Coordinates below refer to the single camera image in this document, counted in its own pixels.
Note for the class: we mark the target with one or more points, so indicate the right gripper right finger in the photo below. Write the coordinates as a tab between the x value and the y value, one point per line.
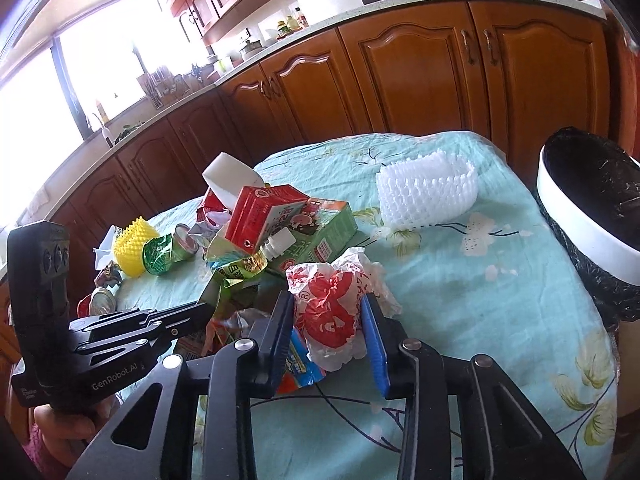
383	337

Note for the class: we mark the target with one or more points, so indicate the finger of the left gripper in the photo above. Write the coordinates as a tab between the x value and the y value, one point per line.
123	347
136	319

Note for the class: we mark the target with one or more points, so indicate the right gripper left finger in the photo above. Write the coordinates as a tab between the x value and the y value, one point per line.
273	337

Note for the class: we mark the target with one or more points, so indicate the red white plastic bag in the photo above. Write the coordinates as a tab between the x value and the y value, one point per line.
327	300

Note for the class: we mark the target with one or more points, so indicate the left hand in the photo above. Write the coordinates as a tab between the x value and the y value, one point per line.
66	435

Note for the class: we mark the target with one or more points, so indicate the blue snack wrapper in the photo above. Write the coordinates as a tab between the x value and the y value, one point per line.
300	371

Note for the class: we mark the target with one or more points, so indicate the foil lid cup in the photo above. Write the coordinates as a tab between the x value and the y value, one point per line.
101	301

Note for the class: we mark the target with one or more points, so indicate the green crumpled wrapper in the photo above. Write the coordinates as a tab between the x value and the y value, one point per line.
157	256

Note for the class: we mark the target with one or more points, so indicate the yellow foam fruit net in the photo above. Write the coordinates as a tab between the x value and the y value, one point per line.
128	246

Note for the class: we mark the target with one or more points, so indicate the small white bottle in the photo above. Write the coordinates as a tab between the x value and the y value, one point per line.
278	243

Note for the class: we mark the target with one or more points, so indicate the floral teal tablecloth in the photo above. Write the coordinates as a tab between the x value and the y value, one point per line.
493	281

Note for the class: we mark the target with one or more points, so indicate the green milk carton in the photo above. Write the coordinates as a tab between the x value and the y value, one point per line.
322	229

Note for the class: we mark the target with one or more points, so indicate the red milk carton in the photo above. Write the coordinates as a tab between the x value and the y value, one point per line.
259	212

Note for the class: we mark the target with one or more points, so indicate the white foam fruit net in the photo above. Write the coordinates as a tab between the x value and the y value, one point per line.
430	189

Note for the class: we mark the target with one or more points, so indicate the white paper cup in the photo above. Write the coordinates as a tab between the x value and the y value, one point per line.
226	176

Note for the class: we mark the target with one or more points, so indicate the white bin with black bag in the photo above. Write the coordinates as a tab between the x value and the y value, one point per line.
587	189

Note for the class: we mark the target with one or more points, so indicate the wooden lower cabinets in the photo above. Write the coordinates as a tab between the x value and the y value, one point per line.
514	71

